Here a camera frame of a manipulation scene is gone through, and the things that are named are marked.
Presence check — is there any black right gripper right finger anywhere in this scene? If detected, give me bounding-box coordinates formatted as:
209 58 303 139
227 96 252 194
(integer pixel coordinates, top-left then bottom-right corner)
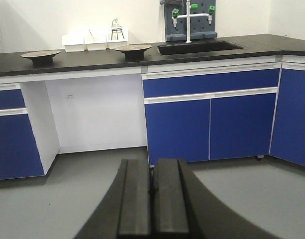
153 158 203 237

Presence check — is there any black lab sink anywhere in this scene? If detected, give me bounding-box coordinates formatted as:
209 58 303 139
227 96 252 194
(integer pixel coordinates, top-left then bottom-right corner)
158 40 245 55

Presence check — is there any blue lab cabinet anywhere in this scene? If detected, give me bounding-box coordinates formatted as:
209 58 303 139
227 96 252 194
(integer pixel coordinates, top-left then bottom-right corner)
142 57 281 165
0 81 60 180

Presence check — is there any black wire tripod stand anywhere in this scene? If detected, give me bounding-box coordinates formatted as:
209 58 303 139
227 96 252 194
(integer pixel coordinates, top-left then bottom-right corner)
111 30 125 40

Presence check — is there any beige circular plate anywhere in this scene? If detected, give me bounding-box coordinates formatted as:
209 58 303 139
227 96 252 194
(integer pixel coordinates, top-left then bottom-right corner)
115 44 152 61
21 50 61 67

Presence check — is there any glass alcohol lamp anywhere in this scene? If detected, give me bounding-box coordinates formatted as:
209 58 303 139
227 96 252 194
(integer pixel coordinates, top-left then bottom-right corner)
111 17 122 31

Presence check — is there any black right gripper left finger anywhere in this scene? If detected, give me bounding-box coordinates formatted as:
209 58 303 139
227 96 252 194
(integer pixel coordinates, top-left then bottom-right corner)
117 159 151 237

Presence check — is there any left white storage bin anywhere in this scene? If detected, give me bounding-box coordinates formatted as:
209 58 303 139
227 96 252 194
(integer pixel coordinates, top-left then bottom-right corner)
62 33 85 52

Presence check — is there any middle white storage bin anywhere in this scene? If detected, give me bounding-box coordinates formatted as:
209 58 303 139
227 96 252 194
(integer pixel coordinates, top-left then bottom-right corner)
84 29 106 51

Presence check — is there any blue lab cabinet right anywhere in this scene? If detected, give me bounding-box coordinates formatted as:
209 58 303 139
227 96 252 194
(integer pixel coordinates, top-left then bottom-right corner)
142 57 281 165

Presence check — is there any right white storage bin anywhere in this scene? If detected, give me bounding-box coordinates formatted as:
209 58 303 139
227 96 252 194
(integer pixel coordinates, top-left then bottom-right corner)
106 28 128 49

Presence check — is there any blue corner cabinet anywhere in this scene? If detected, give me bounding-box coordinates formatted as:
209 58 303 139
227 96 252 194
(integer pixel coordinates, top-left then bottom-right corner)
270 56 305 166

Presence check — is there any white storage bin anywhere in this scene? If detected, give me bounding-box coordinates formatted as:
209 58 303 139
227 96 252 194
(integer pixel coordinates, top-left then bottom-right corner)
84 29 106 51
106 28 128 49
62 33 85 52

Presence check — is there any white lab faucet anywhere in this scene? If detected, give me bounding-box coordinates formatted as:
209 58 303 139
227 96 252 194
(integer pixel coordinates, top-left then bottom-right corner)
171 0 216 43

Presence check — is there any blue-grey pegboard drying rack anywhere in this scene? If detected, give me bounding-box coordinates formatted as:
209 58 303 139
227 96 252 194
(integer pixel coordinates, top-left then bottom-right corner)
159 0 218 42

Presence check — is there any blue lab cabinet left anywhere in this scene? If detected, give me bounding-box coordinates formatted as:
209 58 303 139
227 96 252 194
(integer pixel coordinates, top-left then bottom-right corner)
0 81 60 180

